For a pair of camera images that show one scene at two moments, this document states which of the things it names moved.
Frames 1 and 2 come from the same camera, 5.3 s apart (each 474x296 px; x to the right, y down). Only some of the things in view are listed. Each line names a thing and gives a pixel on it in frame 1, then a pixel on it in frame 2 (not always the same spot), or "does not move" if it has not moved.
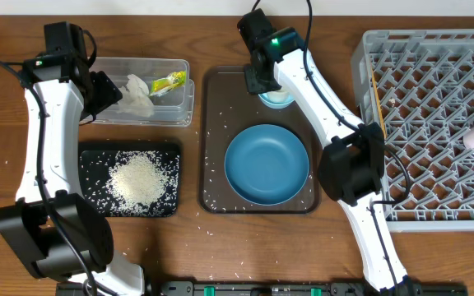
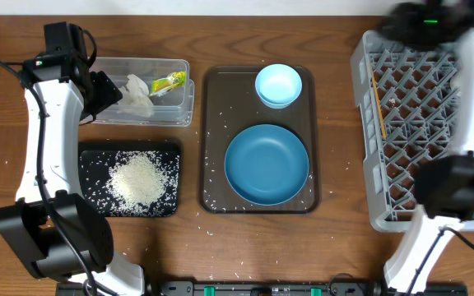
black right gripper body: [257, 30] to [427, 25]
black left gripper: [107, 94] does not move
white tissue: [136, 99] does not move
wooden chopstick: [378, 103] does not move
